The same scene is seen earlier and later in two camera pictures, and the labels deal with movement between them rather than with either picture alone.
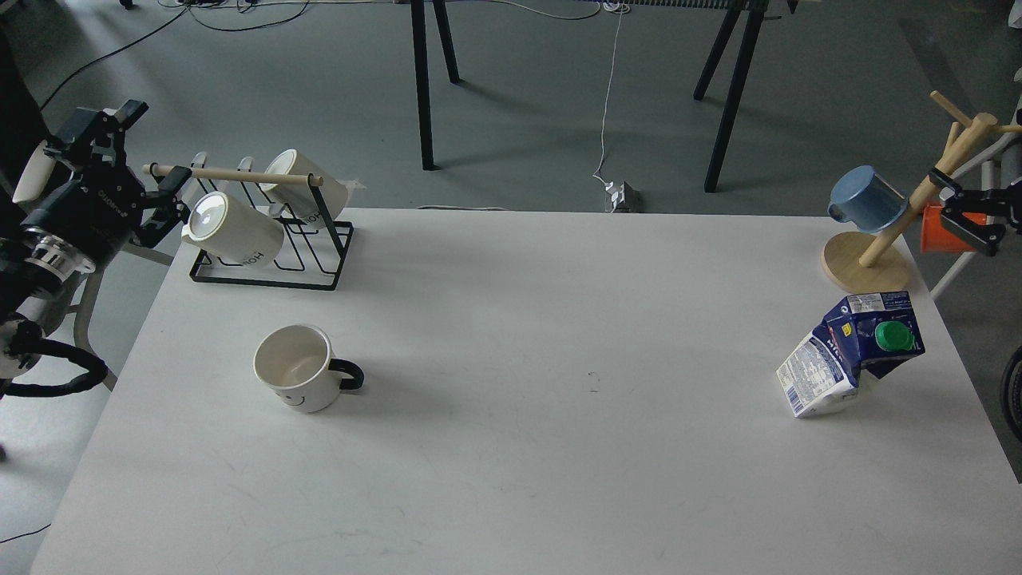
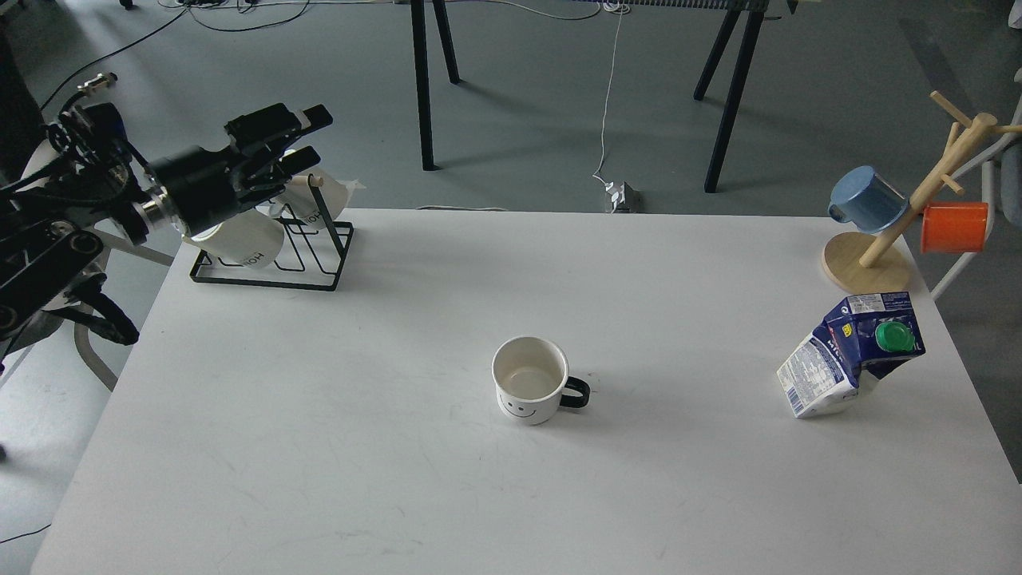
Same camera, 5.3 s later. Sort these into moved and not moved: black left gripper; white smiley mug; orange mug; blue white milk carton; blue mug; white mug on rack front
Moved: black left gripper; white smiley mug
Not moved: orange mug; blue mug; white mug on rack front; blue white milk carton
